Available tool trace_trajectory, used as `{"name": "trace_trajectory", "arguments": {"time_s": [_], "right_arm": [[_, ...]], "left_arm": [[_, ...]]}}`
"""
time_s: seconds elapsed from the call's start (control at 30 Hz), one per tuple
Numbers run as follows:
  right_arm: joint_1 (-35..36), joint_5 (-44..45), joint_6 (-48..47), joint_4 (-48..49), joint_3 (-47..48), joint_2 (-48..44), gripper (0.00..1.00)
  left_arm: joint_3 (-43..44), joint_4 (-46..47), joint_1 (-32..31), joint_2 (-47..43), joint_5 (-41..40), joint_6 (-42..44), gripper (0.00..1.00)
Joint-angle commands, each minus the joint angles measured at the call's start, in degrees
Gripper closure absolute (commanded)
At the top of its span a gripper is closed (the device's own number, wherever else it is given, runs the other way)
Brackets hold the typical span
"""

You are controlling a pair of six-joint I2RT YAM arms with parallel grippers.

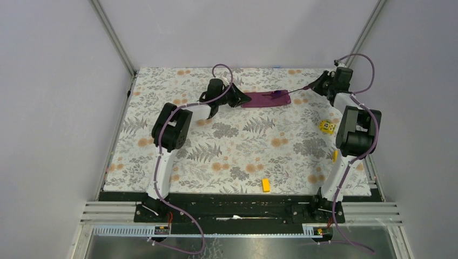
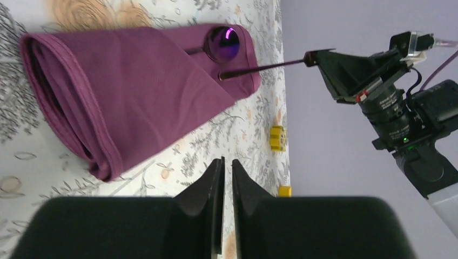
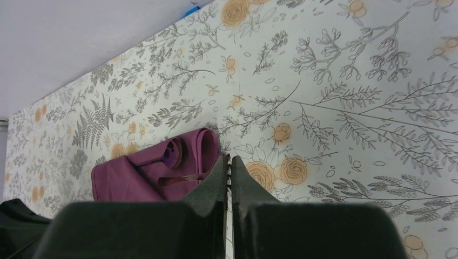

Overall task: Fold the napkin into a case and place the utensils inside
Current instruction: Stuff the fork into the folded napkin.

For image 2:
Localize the yellow block at right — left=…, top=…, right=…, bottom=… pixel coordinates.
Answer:
left=278, top=186, right=292, bottom=197

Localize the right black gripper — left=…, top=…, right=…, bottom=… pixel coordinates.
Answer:
left=314, top=50, right=457, bottom=198

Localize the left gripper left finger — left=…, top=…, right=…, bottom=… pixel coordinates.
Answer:
left=11, top=158, right=225, bottom=258

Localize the floral tablecloth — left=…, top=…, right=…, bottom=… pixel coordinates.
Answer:
left=1, top=1, right=289, bottom=258

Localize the dark purple fork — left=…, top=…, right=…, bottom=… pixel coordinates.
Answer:
left=218, top=49, right=335, bottom=81

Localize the purple satin napkin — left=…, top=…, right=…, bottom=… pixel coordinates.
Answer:
left=19, top=24, right=261, bottom=182

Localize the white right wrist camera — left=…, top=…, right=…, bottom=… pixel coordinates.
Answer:
left=389, top=31, right=435, bottom=64

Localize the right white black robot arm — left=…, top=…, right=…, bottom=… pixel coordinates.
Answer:
left=306, top=49, right=457, bottom=234

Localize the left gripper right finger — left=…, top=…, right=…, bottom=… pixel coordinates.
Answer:
left=232, top=159, right=416, bottom=259

